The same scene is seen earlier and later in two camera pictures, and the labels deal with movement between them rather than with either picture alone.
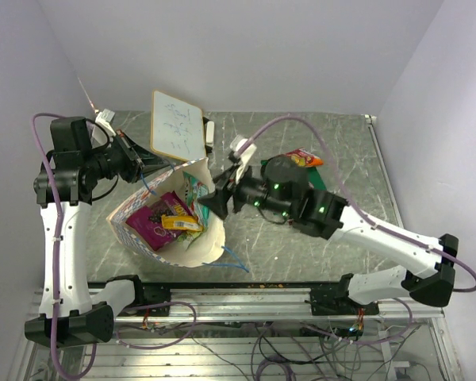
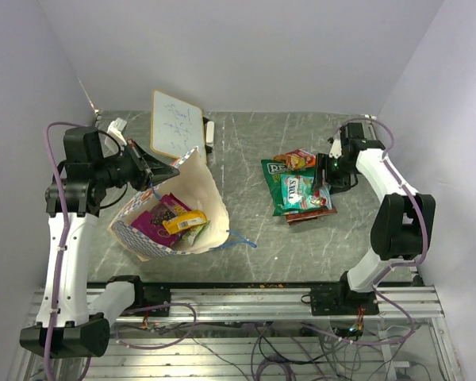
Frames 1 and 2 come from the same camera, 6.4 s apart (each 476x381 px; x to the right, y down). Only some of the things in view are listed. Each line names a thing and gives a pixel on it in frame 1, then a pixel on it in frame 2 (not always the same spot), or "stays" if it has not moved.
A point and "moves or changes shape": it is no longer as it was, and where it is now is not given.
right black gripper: (217, 200) -> (322, 163)
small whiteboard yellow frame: (177, 128) stays
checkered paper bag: (205, 248) moves or changes shape
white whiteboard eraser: (210, 132) stays
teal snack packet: (194, 188) moves or changes shape
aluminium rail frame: (257, 333) stays
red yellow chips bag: (304, 158) stays
